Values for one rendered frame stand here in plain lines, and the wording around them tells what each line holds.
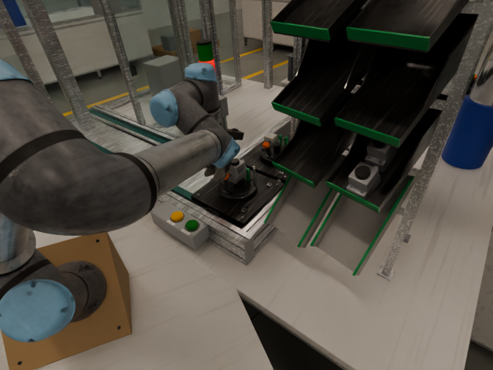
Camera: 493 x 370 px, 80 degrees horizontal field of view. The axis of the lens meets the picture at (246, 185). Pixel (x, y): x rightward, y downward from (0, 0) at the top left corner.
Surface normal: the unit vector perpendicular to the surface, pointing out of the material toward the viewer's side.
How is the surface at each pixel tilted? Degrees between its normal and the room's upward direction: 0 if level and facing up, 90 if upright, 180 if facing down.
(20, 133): 38
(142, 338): 0
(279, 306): 0
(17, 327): 51
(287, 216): 45
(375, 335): 0
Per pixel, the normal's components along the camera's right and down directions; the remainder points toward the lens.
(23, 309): 0.29, -0.06
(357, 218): -0.57, -0.22
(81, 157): 0.73, -0.47
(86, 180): 0.76, -0.08
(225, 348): -0.07, -0.78
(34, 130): 0.51, -0.48
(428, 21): -0.37, -0.51
